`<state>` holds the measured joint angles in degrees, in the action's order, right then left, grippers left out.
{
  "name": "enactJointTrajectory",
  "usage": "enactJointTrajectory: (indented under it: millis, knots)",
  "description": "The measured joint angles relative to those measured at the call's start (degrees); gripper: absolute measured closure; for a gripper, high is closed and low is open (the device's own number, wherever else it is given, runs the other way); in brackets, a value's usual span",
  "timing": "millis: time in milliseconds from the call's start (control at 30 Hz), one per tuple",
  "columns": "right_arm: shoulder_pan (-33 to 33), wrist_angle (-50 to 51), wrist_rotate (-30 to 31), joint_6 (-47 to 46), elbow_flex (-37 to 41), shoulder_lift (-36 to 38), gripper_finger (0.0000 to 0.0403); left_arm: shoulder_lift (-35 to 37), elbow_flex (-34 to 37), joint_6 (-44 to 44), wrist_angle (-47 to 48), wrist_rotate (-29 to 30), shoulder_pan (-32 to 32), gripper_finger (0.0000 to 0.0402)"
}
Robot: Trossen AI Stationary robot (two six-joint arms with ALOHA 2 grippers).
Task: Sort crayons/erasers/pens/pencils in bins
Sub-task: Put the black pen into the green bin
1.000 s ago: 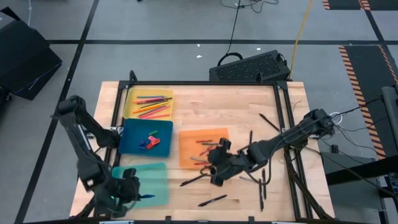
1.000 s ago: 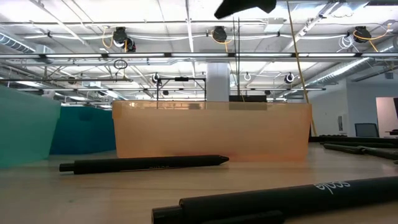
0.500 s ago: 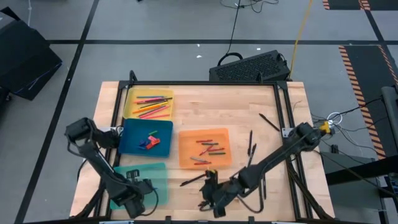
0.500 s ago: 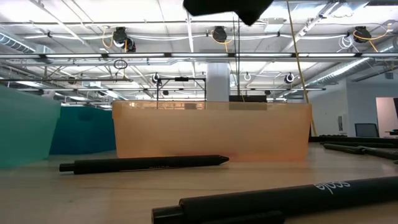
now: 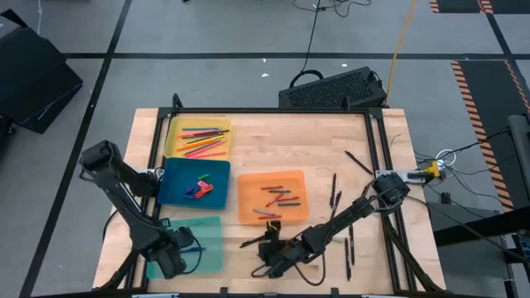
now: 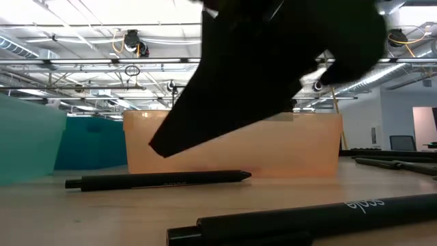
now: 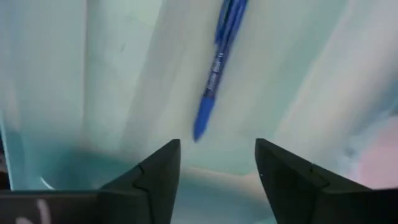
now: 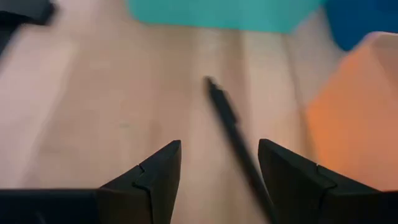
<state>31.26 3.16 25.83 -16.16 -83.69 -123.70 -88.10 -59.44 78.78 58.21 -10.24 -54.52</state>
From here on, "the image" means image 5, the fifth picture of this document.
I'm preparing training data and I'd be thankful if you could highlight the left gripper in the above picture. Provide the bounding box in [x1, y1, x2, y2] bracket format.
[147, 226, 195, 281]

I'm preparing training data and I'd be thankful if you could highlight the magenta crayon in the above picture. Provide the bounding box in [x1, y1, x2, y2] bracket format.
[264, 193, 285, 209]

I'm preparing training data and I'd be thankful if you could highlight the dark green pencil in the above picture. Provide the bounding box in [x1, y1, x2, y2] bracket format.
[329, 172, 338, 209]
[184, 142, 220, 156]

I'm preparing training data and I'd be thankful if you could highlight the pink pencil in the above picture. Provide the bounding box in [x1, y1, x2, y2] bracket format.
[190, 151, 228, 160]
[177, 130, 219, 139]
[185, 140, 227, 159]

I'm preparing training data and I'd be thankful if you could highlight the orange pencil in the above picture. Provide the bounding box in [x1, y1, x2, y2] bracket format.
[176, 140, 216, 152]

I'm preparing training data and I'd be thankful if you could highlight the yellow pencil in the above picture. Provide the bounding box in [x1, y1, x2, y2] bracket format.
[181, 136, 225, 149]

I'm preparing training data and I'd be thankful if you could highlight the grey-brown pencil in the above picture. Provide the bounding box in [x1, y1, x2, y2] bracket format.
[344, 150, 374, 176]

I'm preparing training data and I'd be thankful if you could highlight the brown pencil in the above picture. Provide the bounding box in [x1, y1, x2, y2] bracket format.
[181, 132, 221, 141]

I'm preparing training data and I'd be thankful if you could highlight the teal plastic bin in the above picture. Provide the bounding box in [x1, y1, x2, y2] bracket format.
[145, 215, 224, 281]

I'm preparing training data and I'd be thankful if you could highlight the orange plastic bin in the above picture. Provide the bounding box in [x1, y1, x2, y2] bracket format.
[237, 169, 311, 226]

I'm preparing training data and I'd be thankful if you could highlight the blue plastic bin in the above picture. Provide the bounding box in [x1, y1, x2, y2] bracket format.
[157, 156, 232, 210]

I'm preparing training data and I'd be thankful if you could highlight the yellow plastic bin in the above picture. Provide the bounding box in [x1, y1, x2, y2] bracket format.
[163, 116, 233, 161]

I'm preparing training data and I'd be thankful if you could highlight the white power strip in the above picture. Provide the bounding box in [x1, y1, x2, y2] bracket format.
[374, 159, 446, 185]

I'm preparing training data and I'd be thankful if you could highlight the black stand beam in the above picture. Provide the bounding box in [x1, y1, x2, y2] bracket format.
[426, 202, 530, 249]

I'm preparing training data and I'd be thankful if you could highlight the black case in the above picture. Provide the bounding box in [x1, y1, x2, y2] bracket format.
[0, 8, 84, 135]

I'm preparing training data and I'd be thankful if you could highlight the hazard-striped floor mat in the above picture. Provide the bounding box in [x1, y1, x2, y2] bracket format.
[428, 0, 530, 15]
[450, 60, 530, 212]

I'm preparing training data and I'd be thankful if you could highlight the black floor cable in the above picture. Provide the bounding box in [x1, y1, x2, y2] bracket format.
[288, 0, 373, 89]

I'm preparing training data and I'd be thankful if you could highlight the yellow cable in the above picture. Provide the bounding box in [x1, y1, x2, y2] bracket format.
[383, 0, 418, 107]

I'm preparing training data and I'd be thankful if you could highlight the grey post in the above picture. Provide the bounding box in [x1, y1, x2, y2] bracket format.
[507, 113, 530, 208]

